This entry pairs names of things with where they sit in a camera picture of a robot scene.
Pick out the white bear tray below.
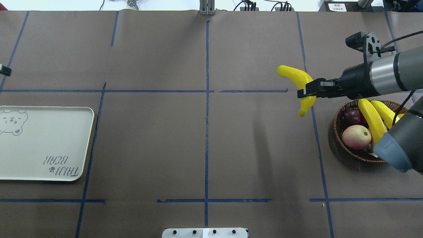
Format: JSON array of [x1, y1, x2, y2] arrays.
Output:
[[0, 106, 94, 182]]

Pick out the black label box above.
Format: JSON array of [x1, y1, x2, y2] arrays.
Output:
[[318, 1, 361, 12]]

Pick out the wicker fruit basket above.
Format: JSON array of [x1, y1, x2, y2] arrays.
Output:
[[332, 99, 408, 164]]

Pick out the dark red plum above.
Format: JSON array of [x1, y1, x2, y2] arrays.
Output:
[[343, 109, 367, 125]]

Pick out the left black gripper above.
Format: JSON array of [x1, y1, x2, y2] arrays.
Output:
[[0, 64, 12, 76]]

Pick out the yellow banana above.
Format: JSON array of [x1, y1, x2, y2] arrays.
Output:
[[358, 99, 387, 152], [276, 65, 316, 117], [370, 100, 395, 130]]

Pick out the aluminium frame post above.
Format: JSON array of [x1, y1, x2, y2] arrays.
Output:
[[199, 0, 216, 16]]

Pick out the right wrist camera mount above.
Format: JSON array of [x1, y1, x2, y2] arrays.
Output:
[[345, 32, 396, 64]]

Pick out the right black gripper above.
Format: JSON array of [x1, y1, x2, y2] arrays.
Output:
[[297, 63, 372, 99]]

